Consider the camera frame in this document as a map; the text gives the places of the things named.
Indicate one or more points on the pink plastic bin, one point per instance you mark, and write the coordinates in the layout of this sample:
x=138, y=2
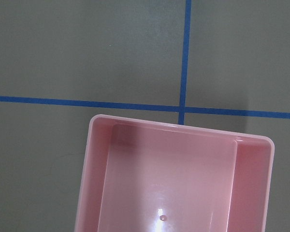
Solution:
x=146, y=176

